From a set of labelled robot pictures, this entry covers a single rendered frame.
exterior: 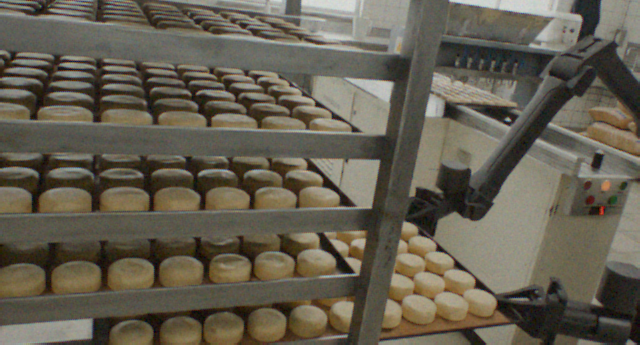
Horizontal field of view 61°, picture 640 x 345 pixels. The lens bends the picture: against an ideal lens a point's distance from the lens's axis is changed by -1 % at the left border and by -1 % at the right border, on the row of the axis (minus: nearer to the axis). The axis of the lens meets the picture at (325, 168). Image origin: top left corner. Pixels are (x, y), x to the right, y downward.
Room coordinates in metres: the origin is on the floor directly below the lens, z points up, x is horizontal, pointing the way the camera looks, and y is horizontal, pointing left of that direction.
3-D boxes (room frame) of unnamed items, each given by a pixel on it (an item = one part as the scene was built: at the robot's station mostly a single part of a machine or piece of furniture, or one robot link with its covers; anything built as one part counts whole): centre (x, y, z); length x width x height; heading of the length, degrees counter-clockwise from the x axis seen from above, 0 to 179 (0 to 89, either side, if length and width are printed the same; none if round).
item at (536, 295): (0.77, -0.34, 0.86); 0.09 x 0.07 x 0.07; 84
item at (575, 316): (0.76, -0.41, 0.87); 0.07 x 0.07 x 0.10; 84
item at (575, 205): (1.77, -0.93, 0.77); 0.24 x 0.04 x 0.14; 112
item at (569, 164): (2.62, -0.42, 0.87); 2.01 x 0.03 x 0.07; 22
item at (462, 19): (2.57, -0.59, 1.25); 0.56 x 0.29 x 0.14; 112
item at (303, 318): (0.64, -0.01, 0.87); 0.05 x 0.05 x 0.02
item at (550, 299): (0.77, -0.34, 0.87); 0.09 x 0.07 x 0.07; 84
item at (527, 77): (2.57, -0.59, 1.01); 0.72 x 0.33 x 0.34; 112
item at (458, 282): (0.81, -0.25, 0.88); 0.05 x 0.05 x 0.02
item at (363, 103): (3.01, -0.41, 0.42); 1.28 x 0.72 x 0.84; 22
